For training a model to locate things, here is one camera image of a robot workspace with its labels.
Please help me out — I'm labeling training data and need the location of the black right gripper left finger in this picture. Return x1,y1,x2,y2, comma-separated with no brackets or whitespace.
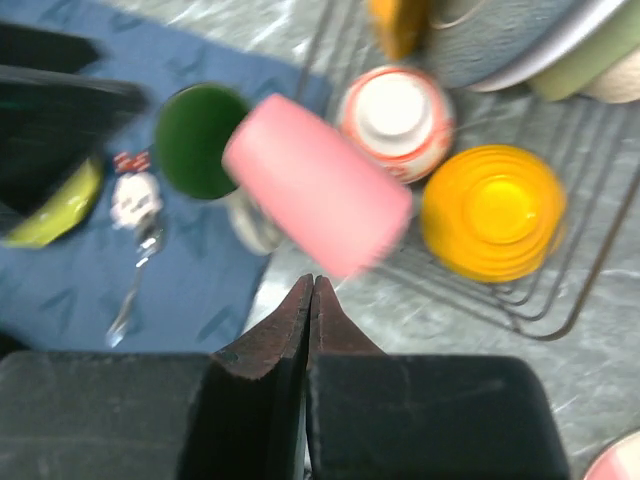
1,275,313,479

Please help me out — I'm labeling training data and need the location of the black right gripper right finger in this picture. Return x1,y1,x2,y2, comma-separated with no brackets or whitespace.
307,276,570,479

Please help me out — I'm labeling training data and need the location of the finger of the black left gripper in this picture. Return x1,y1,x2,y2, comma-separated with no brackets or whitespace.
1,65,148,235
0,21,101,74

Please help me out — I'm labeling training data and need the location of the pink plastic cup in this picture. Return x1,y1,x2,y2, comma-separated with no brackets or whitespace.
223,94,412,277

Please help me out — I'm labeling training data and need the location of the orange bowl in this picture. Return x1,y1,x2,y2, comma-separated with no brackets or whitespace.
420,145,567,283

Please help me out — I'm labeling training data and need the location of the red white patterned dish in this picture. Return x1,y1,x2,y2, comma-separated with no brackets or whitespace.
335,65,456,184

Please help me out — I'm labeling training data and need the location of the orange polka dot plate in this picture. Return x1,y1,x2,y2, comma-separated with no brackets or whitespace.
366,0,431,61

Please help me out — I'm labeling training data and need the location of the blue floral plate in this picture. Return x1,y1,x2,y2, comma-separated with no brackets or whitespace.
427,0,578,88

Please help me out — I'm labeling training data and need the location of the cream square cartoon dish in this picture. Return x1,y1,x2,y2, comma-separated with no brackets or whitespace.
581,49,640,104

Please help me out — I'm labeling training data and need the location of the green square panda dish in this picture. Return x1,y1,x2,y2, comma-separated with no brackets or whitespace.
528,0,639,101

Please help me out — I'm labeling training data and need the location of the teal rim white plate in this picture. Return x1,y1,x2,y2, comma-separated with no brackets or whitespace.
469,0,631,92

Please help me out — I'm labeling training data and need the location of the green polka dot plate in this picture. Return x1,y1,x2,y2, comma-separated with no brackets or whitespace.
2,155,104,249

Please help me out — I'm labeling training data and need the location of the cartoon mouse spoon rest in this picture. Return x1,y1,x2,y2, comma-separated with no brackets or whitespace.
110,150,163,230

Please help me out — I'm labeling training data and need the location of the green-inside floral mug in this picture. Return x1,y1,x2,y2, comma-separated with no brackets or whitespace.
153,83,284,256

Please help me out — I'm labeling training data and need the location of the silver spoon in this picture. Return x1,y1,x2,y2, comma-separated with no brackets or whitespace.
105,217,164,348

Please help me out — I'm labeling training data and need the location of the blue letter-print cloth mat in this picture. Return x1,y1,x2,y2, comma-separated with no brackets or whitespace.
1,1,331,353

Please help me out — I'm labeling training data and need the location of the pink white round plate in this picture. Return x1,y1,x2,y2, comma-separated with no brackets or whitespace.
583,431,640,480

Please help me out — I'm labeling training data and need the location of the black wire dish rack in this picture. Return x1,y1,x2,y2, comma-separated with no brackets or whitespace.
294,0,640,342

